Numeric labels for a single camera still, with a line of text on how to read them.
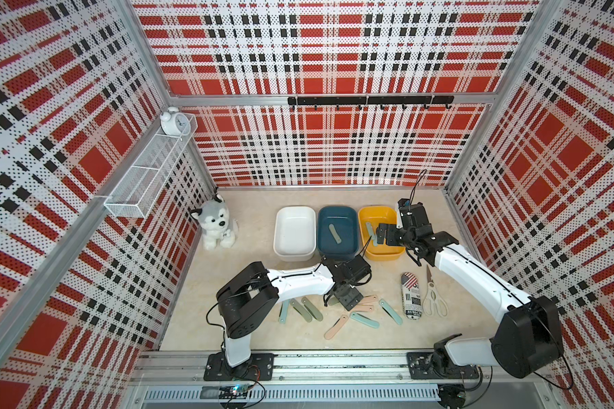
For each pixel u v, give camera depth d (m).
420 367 0.73
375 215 1.18
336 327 0.81
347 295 0.77
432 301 0.86
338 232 1.04
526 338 0.40
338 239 1.02
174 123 0.80
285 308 0.85
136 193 0.89
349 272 0.68
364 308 0.84
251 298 0.49
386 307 0.86
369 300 0.88
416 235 0.64
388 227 0.76
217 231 0.93
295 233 1.04
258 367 0.73
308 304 0.86
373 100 0.90
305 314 0.84
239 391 0.70
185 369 0.76
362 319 0.83
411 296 0.84
